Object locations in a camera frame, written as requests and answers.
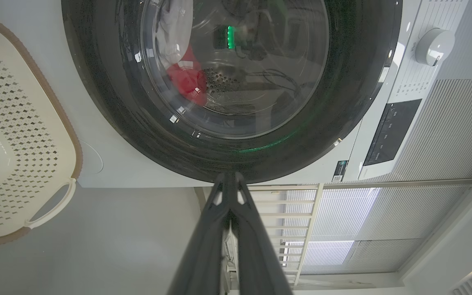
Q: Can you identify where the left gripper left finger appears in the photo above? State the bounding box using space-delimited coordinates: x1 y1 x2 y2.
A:
166 172 231 295

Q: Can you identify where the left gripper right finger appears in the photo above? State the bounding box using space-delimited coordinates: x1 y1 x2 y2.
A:
230 172 294 295

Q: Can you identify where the black round glass washer door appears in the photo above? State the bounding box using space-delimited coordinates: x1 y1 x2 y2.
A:
61 0 403 184

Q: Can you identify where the red garment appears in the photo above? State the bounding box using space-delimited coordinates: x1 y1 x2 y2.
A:
166 49 208 106

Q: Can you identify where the white garment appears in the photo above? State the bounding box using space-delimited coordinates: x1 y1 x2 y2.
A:
154 0 195 70

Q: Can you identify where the white front-load washing machine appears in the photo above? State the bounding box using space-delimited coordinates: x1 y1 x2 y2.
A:
0 0 472 189

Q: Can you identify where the stainless steel washing machine drum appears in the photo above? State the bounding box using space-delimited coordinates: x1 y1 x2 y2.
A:
201 66 302 117

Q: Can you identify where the black washing machine control panel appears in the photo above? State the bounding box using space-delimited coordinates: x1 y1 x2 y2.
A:
363 98 423 166

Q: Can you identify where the cream perforated basket brown rim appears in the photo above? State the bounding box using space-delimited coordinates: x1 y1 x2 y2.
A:
0 10 84 246

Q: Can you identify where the white control dial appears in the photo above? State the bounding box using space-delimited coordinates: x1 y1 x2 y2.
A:
415 28 456 67

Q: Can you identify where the small black QR sticker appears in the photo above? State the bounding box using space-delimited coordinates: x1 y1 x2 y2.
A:
331 161 348 183

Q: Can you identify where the cream window frame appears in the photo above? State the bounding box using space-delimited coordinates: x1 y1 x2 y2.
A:
195 178 472 287

